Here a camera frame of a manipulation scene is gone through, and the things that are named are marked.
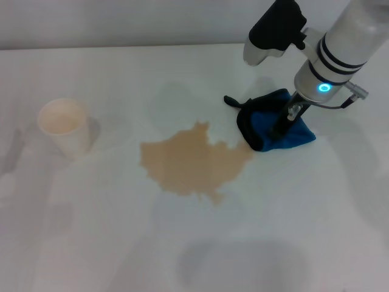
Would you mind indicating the white paper cup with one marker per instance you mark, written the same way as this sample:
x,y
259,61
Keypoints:
x,y
65,134

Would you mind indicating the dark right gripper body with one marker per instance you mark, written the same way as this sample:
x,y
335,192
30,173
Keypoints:
x,y
293,106

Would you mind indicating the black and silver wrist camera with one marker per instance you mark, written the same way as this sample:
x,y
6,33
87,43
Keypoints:
x,y
273,30

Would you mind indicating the blue rag with black trim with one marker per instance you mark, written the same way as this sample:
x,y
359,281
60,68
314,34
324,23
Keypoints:
x,y
291,138

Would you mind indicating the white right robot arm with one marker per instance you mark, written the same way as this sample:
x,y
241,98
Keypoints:
x,y
343,39

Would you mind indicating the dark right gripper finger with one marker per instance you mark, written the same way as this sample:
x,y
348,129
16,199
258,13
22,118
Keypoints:
x,y
281,127

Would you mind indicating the brown water stain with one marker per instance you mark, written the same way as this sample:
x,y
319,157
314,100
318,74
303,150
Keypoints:
x,y
188,161

